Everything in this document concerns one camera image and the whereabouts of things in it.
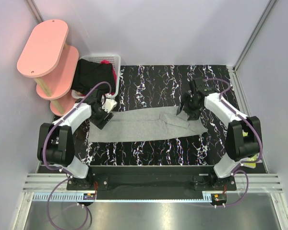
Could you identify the black t shirt in basket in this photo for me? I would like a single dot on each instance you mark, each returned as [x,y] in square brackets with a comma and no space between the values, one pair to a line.
[87,75]

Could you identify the white perforated plastic basket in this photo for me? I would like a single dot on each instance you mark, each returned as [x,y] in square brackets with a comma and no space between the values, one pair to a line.
[105,88]

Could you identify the grey t shirt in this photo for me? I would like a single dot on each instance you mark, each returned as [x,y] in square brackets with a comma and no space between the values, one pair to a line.
[147,124]

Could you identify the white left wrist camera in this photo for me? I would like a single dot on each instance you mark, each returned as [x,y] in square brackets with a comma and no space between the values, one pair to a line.
[108,104]

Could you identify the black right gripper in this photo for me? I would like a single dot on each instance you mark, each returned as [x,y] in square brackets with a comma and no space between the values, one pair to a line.
[193,115]

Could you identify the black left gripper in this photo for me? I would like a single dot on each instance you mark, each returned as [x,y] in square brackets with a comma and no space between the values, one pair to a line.
[100,123]

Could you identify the green picture book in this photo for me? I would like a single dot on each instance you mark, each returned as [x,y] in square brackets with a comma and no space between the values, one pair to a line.
[250,162]

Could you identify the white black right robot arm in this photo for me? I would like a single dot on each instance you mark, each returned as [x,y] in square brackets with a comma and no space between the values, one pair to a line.
[243,139]

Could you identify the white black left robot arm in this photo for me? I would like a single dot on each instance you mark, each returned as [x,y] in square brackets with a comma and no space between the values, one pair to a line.
[56,144]

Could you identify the aluminium frame rail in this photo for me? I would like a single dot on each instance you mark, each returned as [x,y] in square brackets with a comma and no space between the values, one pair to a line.
[258,201]

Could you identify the pink three tier shelf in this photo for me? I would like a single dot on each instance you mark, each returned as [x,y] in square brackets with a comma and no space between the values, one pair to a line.
[51,63]

